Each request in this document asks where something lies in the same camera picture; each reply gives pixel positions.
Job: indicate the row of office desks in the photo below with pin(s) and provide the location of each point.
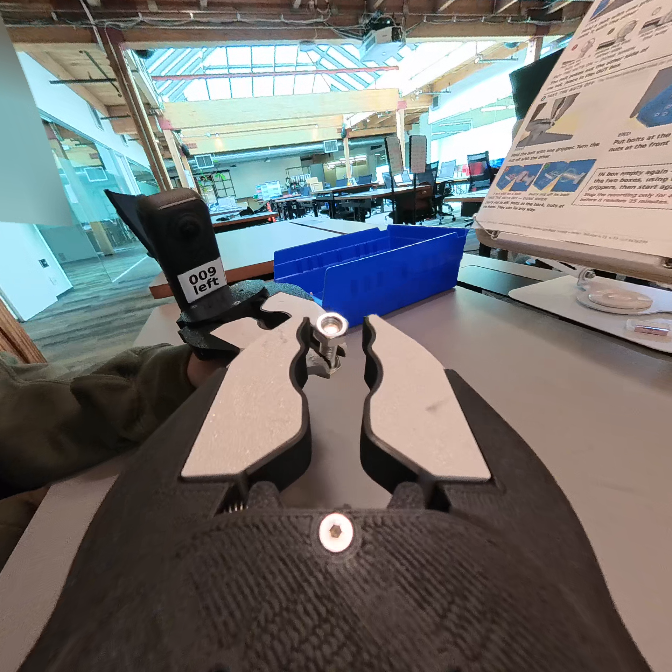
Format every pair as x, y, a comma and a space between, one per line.
367, 197

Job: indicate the person's left hand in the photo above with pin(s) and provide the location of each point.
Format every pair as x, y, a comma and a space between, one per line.
202, 372

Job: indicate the white stand base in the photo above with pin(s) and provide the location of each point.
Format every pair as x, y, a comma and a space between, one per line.
551, 304

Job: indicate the printed instruction sheet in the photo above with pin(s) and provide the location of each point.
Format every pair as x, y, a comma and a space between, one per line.
603, 157

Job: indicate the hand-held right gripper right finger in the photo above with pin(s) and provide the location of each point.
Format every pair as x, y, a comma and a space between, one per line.
425, 420

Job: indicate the black square panel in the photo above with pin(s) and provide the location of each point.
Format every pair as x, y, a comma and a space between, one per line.
530, 89

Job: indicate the white ceiling projector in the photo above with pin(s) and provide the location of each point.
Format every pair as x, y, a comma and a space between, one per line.
383, 42

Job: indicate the silver hex nut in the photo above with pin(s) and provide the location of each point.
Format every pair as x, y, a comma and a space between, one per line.
330, 338

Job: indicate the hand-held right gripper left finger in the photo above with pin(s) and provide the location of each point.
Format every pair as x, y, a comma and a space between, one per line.
246, 414

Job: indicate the grey desk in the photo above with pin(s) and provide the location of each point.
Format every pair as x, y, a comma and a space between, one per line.
551, 393

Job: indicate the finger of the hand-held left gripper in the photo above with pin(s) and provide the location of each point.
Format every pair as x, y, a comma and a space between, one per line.
246, 338
288, 304

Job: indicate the blue plastic bin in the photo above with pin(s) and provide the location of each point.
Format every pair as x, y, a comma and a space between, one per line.
393, 278

